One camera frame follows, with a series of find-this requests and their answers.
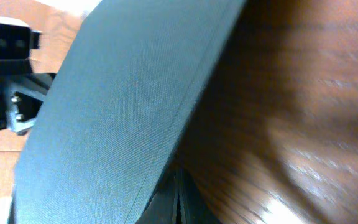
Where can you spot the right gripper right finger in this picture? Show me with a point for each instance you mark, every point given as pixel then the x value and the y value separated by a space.
pixel 193 208

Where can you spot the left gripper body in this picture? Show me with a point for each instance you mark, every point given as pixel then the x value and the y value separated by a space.
pixel 22 93

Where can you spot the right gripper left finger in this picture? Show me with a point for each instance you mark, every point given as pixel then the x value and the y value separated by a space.
pixel 162 208

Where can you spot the black gift box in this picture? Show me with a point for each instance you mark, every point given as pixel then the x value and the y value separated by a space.
pixel 117 109

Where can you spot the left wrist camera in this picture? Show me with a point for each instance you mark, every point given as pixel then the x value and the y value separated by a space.
pixel 17 39

